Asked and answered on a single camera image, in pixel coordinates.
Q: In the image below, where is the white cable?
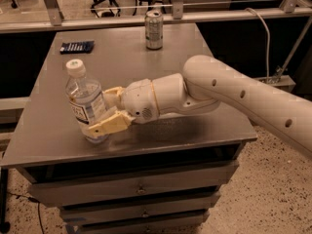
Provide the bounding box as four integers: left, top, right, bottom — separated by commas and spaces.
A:
245, 7, 272, 83

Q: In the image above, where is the grey drawer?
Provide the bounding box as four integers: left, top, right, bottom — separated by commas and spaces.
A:
60, 187, 220, 225
28, 160, 239, 207
65, 210, 209, 234

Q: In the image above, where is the silver soda can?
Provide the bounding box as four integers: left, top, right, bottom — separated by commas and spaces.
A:
144, 9, 163, 50

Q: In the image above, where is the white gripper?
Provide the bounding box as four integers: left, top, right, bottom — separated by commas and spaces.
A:
88, 79, 159, 137

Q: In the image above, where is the clear plastic water bottle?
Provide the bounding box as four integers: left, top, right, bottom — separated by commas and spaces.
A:
65, 58, 106, 143

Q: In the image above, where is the dark blue calculator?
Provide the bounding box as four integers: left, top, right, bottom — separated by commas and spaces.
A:
59, 41, 95, 55

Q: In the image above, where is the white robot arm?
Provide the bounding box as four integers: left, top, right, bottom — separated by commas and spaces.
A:
87, 55, 312, 157

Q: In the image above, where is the top grey drawer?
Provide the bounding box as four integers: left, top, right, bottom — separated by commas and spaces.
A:
28, 160, 239, 207

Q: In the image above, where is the middle grey drawer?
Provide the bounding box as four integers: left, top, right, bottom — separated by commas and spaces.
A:
60, 187, 220, 225

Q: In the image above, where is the black floor cable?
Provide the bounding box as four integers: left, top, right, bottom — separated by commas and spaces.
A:
8, 192, 46, 234

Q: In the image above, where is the grey drawer cabinet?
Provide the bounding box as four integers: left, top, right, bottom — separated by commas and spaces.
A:
0, 22, 258, 234

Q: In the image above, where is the bottom grey drawer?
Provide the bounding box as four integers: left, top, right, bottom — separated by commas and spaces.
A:
65, 210, 209, 234

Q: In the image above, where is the metal railing frame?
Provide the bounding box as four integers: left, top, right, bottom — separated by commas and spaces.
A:
0, 0, 312, 35

